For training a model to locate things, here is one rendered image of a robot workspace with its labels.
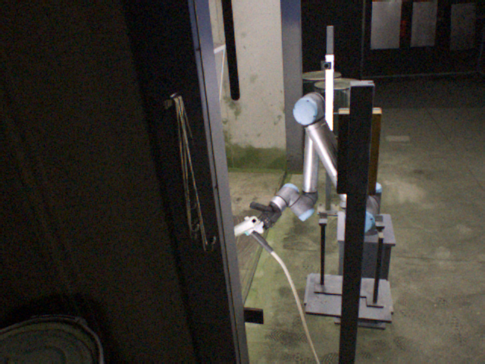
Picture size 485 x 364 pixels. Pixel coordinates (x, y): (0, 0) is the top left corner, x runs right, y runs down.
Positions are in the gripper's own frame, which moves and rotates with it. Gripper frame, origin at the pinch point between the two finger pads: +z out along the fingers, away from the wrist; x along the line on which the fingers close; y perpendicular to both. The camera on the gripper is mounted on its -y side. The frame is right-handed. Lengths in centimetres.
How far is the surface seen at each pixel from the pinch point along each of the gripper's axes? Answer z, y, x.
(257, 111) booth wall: -171, -59, 163
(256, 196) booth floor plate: -99, 5, 166
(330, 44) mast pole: -168, -47, 26
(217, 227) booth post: 27, -16, -50
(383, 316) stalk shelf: 11, 49, -61
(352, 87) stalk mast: -4, -20, -110
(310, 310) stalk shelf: 24, 31, -48
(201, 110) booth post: 14, -47, -77
